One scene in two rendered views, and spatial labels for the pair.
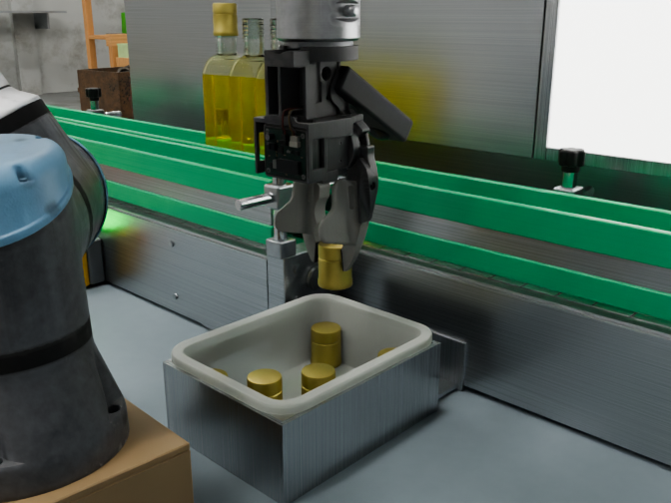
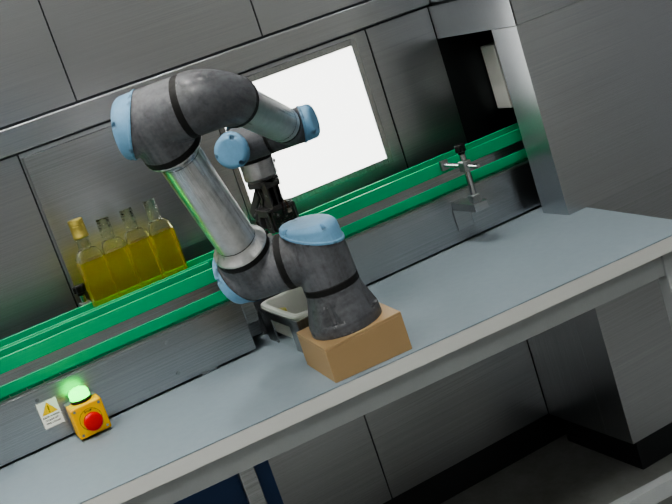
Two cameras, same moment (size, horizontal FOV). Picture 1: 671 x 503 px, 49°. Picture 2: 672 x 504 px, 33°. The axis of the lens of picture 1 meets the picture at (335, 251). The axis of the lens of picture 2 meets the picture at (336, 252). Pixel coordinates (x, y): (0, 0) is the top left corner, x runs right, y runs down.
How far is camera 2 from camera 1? 2.31 m
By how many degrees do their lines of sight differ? 63
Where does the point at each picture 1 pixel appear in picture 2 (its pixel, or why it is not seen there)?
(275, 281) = (248, 307)
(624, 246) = (345, 210)
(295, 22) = (268, 169)
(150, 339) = (207, 384)
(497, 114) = not seen: hidden behind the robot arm
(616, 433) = (378, 274)
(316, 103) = (278, 197)
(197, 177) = (165, 295)
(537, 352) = not seen: hidden behind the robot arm
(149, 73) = not seen: outside the picture
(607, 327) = (358, 239)
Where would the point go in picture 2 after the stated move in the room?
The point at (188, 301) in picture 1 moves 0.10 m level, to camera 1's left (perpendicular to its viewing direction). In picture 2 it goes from (189, 368) to (168, 387)
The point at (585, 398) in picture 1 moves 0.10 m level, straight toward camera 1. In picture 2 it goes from (363, 270) to (394, 268)
